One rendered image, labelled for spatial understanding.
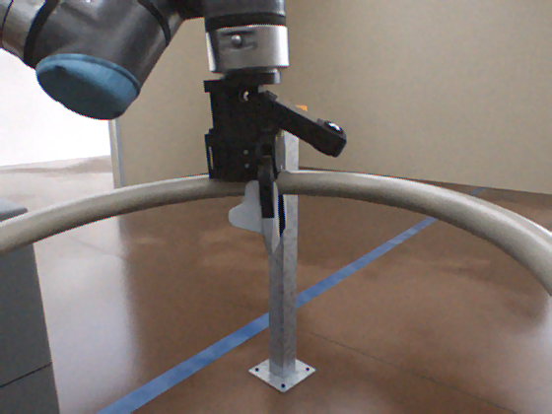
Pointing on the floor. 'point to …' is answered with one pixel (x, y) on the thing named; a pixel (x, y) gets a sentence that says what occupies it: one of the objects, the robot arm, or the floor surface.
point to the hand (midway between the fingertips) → (279, 237)
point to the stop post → (284, 298)
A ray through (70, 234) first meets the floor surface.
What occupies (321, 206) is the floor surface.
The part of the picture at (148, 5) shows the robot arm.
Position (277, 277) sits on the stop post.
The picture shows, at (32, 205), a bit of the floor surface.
